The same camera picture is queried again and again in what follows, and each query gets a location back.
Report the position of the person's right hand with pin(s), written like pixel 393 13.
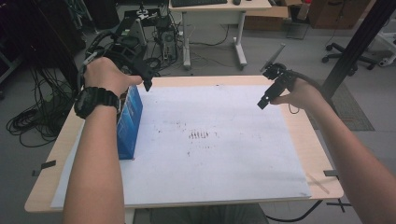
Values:
pixel 303 95

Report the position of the silver computer tower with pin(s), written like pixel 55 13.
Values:
pixel 168 40

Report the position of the white desk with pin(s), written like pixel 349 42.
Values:
pixel 239 9

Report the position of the short black tape strip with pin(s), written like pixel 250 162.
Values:
pixel 330 173

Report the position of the large brown cardboard box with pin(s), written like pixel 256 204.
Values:
pixel 339 14

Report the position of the black office chair base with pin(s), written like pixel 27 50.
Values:
pixel 348 56

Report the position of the clear tape strip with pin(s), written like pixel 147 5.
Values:
pixel 317 183

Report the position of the black tape cross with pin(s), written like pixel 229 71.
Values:
pixel 340 204

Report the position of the white equipment base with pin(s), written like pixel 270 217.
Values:
pixel 387 49

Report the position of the black wristwatch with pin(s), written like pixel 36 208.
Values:
pixel 91 101

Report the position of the flat brown cardboard box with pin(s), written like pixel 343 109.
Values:
pixel 267 17

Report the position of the black tape strip pair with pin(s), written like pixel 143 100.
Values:
pixel 48 164

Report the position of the blue cardboard box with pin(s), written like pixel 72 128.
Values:
pixel 129 124

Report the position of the white paper sheet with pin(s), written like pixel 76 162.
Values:
pixel 218 161

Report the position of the black computer mouse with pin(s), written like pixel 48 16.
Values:
pixel 237 2

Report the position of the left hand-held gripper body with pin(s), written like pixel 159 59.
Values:
pixel 130 60

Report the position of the person's left hand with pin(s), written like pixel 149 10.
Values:
pixel 106 74

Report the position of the dark curtain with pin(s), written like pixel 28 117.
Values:
pixel 37 37

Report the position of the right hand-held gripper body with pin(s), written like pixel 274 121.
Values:
pixel 285 77

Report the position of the white table leg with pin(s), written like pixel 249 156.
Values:
pixel 130 216

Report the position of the black keyboard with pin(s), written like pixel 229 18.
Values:
pixel 199 2

